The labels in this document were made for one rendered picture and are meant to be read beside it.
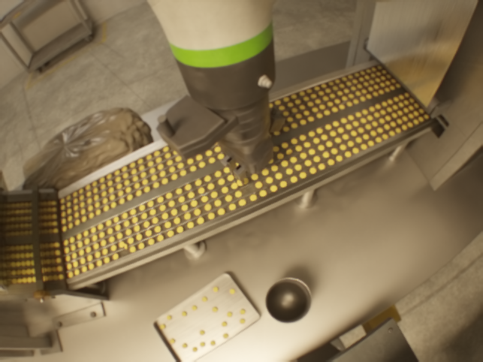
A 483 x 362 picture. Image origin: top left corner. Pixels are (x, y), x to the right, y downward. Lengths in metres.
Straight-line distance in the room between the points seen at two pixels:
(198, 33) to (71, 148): 0.50
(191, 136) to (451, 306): 1.60
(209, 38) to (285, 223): 0.46
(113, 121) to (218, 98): 0.41
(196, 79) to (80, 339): 0.65
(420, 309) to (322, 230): 1.07
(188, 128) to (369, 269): 0.47
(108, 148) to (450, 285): 1.67
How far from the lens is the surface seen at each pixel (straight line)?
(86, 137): 0.64
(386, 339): 0.48
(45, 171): 0.69
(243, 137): 0.30
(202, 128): 0.25
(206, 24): 0.19
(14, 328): 0.87
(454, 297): 1.69
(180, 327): 0.59
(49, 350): 0.82
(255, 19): 0.20
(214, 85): 0.23
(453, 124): 0.61
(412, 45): 0.53
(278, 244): 0.57
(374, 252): 0.60
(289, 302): 0.56
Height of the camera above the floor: 1.36
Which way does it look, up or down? 63 degrees down
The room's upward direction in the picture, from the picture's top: 16 degrees counter-clockwise
